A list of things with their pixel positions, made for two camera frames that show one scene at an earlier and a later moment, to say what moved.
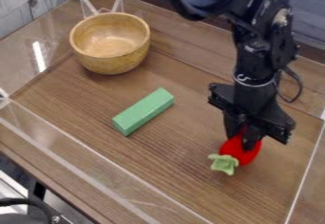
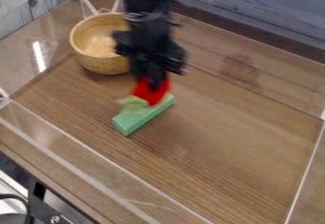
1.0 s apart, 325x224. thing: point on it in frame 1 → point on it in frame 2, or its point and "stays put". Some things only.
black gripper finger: [251, 136] → [155, 74]
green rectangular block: [143, 111] stays put
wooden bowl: [111, 42] stays put
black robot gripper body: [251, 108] → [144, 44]
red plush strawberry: [234, 154] → [143, 97]
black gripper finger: [234, 120] → [140, 68]
